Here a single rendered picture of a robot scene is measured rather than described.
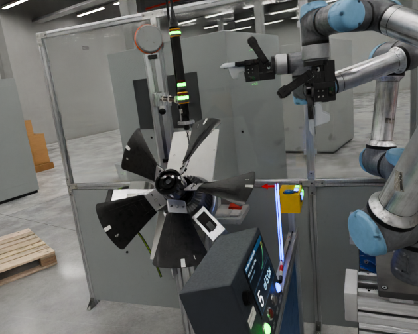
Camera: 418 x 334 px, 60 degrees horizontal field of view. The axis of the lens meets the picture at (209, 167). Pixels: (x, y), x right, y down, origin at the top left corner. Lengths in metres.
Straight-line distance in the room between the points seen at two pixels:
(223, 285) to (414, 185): 0.45
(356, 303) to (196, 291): 0.57
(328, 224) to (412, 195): 1.40
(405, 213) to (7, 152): 6.62
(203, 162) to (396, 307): 1.09
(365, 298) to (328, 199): 1.12
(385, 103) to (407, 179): 0.79
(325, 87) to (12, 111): 6.42
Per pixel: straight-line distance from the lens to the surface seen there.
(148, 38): 2.18
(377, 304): 1.15
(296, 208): 1.71
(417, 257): 1.10
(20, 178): 7.19
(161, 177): 1.56
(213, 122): 1.60
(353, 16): 1.01
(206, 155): 1.85
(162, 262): 1.44
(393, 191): 0.89
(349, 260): 2.35
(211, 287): 0.69
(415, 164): 0.84
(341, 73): 1.36
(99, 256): 2.94
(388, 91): 1.62
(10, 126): 7.11
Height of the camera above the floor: 1.60
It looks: 13 degrees down
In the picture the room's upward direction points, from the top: 6 degrees counter-clockwise
